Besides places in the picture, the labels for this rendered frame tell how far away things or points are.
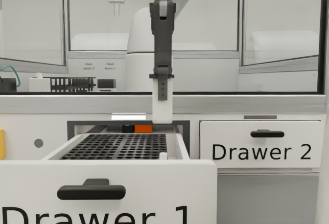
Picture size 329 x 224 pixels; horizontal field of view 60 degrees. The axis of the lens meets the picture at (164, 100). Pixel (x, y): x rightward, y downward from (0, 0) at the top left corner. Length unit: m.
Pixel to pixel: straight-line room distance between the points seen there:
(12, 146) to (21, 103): 0.11
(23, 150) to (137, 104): 0.30
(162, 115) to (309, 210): 0.52
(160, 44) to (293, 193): 0.54
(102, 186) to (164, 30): 0.21
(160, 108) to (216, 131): 0.27
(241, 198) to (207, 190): 0.40
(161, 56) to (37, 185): 0.23
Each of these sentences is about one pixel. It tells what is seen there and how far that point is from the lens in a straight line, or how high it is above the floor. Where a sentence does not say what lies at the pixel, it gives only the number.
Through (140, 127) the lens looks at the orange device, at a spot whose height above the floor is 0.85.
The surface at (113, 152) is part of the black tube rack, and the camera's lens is 0.52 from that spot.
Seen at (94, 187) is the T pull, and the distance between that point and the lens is 0.34.
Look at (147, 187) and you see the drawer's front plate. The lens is 0.36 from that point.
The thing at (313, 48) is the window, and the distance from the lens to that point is 0.79.
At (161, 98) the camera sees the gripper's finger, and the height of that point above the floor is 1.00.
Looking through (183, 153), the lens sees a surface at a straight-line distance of 0.53.
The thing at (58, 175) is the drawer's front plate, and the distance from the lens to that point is 0.38.
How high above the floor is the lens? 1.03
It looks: 5 degrees down
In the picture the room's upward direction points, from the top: straight up
